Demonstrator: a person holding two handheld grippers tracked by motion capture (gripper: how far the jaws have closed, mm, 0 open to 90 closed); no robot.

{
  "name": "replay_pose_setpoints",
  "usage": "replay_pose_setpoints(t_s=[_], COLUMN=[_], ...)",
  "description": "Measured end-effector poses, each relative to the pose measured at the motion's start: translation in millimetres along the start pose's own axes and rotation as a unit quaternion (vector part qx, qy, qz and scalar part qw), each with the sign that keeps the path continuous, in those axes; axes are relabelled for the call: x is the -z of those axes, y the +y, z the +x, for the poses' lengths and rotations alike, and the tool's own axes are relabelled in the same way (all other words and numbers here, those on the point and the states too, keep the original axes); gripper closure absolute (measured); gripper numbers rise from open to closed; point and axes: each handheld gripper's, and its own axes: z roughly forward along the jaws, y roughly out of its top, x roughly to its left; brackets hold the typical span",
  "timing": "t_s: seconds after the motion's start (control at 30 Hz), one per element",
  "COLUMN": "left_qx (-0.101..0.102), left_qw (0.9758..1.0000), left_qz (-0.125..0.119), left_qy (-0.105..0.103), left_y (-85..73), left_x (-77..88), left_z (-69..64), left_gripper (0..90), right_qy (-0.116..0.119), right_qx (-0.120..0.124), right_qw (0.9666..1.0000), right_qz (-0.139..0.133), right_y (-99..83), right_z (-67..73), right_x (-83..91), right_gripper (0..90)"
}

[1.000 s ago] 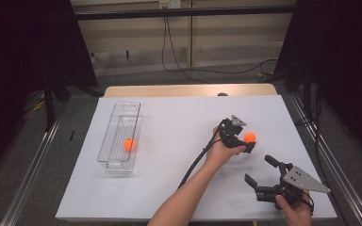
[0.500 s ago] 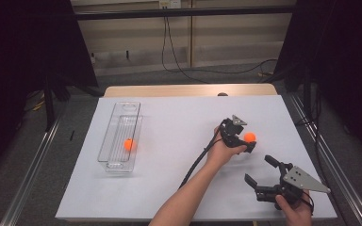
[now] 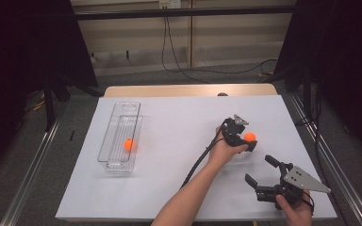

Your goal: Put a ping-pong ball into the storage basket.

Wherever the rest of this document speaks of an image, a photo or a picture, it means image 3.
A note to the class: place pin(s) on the small dark knob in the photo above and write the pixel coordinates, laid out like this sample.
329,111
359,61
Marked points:
222,94

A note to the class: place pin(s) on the black metal stand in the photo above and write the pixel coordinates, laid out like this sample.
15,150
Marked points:
307,94
48,103

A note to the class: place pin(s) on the white table cover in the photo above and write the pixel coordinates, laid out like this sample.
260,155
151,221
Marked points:
176,125

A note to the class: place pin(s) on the black curtain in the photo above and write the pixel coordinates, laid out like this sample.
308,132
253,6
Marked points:
342,62
12,62

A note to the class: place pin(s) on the metal floor rail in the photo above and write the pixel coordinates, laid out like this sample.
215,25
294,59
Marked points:
336,175
31,175

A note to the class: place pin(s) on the clear plastic container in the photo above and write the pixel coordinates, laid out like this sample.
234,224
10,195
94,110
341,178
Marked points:
119,132

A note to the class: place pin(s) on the person's right hand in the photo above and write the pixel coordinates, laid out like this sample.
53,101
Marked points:
297,215

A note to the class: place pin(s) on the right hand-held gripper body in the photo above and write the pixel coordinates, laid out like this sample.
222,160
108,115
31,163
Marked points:
298,180

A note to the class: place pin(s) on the orange ball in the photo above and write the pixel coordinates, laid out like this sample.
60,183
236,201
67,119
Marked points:
128,144
250,137

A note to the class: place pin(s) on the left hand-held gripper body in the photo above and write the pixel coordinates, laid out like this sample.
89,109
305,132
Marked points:
232,132

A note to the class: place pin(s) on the wooden table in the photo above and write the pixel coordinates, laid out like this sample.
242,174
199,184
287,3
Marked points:
169,91

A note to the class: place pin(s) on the person's left hand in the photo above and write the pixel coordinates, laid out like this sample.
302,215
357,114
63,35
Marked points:
223,153

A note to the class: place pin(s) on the small black stick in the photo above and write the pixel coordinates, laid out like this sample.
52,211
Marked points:
72,135

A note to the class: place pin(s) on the white wall socket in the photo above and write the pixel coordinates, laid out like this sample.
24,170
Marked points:
174,3

